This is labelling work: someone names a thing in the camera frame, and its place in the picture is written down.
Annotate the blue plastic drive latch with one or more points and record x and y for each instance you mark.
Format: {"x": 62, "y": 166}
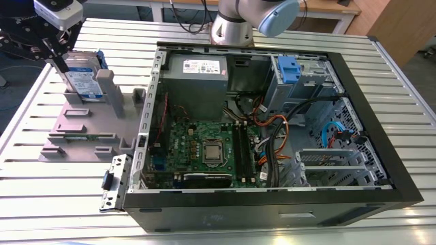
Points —
{"x": 287, "y": 69}

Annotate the hard disk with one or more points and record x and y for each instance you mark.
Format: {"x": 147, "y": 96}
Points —
{"x": 83, "y": 81}

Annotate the grey parts rack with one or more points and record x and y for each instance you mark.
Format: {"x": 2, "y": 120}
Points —
{"x": 102, "y": 122}

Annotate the black open PC case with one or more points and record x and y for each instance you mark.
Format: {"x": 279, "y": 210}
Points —
{"x": 238, "y": 211}

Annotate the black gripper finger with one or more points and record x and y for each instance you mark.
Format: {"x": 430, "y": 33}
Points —
{"x": 71, "y": 38}
{"x": 25, "y": 48}

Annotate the green motherboard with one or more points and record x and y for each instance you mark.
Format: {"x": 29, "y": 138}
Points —
{"x": 185, "y": 153}

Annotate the black graphics card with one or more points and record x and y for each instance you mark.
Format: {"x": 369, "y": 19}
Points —
{"x": 207, "y": 178}

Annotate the metal drive cage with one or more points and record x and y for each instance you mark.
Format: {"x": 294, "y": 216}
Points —
{"x": 307, "y": 86}

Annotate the wooden cabinet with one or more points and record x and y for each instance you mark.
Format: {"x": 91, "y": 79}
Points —
{"x": 402, "y": 25}

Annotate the wooden top desk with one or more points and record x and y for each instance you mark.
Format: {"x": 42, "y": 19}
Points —
{"x": 341, "y": 9}

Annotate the green RAM stick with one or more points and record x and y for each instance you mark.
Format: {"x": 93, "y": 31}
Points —
{"x": 83, "y": 138}

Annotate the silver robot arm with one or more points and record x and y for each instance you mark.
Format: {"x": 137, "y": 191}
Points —
{"x": 231, "y": 30}

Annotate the metal disk bay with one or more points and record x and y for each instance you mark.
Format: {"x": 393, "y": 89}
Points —
{"x": 327, "y": 153}

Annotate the CPU socket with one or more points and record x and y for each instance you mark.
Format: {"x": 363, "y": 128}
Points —
{"x": 213, "y": 164}

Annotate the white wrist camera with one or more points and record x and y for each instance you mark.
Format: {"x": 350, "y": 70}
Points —
{"x": 65, "y": 15}

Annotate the metal expansion slot bracket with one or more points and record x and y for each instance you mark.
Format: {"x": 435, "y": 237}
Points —
{"x": 121, "y": 163}

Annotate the black RAM slot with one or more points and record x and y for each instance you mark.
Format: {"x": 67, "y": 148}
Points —
{"x": 239, "y": 153}
{"x": 249, "y": 153}

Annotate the grey power supply unit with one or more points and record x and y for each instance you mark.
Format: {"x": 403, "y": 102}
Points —
{"x": 194, "y": 97}

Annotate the silver CPU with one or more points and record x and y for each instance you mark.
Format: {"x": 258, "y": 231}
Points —
{"x": 213, "y": 152}

